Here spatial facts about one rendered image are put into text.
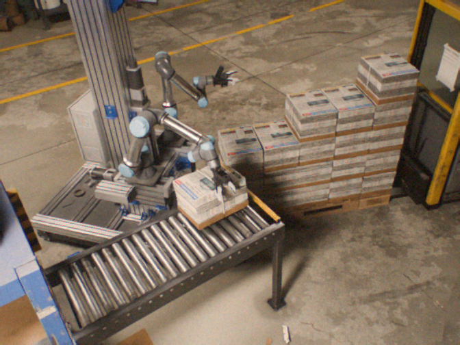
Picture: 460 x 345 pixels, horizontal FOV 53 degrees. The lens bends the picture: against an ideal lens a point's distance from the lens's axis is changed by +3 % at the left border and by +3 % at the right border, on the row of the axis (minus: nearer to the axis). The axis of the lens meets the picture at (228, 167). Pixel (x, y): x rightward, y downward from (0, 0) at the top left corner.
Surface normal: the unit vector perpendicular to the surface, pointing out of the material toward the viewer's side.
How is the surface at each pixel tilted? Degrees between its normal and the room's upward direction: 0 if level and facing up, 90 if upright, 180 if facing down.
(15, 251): 0
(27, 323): 0
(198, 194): 6
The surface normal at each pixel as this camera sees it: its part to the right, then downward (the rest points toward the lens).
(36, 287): 0.55, 0.49
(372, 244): -0.04, -0.79
